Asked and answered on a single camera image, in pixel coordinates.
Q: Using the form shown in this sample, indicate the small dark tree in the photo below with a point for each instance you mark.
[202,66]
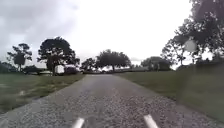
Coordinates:
[88,64]

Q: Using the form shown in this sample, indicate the grey gravel asphalt road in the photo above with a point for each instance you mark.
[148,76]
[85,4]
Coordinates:
[100,96]

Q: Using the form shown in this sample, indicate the large dark tree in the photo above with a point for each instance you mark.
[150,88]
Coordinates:
[55,53]

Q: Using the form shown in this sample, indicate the grass slope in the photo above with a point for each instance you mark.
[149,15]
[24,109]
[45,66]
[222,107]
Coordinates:
[186,86]

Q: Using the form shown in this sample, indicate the robot's own part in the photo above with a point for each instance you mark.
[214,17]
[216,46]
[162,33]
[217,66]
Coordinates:
[150,121]
[78,123]

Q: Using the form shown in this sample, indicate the small sparse tree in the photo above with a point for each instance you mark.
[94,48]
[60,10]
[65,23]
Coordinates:
[20,55]

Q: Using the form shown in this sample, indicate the tall tree cluster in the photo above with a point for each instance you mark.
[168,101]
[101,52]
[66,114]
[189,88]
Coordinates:
[203,30]

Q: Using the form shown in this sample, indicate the wide low tree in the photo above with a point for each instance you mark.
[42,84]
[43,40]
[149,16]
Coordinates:
[112,59]

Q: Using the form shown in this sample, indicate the grass field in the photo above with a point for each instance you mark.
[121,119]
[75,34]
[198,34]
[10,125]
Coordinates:
[23,88]

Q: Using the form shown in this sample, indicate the white building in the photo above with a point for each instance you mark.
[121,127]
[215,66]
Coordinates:
[59,69]

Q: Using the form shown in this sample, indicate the dark bushes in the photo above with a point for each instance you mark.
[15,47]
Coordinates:
[8,68]

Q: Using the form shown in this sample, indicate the rounded tree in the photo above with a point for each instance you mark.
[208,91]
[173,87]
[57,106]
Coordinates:
[155,62]

